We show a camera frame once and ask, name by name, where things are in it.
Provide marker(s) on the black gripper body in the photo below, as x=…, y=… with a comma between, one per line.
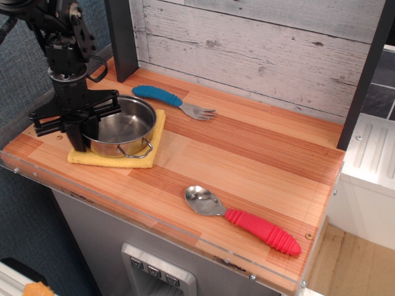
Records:
x=73, y=99

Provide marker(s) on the dark grey right post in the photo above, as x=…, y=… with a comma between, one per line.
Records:
x=373, y=57

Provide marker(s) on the grey toy fridge cabinet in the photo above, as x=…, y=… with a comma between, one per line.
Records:
x=101, y=233

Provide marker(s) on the dark grey left post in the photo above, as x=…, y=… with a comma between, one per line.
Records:
x=122, y=38

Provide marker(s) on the small stainless steel pot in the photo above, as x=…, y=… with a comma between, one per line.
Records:
x=128, y=132

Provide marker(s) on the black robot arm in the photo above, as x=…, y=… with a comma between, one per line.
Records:
x=68, y=46

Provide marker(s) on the silver dispenser button panel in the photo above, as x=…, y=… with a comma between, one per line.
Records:
x=151, y=275

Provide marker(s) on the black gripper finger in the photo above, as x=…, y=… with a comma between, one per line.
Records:
x=90, y=127
x=73, y=131

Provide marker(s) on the yellow folded towel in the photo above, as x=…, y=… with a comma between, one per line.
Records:
x=90, y=158

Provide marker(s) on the spoon with red handle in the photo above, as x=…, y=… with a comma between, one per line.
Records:
x=205, y=203

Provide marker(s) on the clear acrylic edge guard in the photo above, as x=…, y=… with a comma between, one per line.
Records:
x=240, y=264

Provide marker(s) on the white toy sink unit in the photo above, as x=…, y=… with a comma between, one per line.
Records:
x=363, y=199

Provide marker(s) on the orange object at corner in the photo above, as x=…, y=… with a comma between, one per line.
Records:
x=37, y=289

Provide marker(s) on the black and white bottom-left object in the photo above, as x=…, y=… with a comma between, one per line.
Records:
x=15, y=275

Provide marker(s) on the dark grey post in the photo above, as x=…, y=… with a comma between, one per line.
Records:
x=122, y=38
x=373, y=57

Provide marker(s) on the fork with blue handle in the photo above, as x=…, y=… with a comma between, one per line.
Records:
x=191, y=110

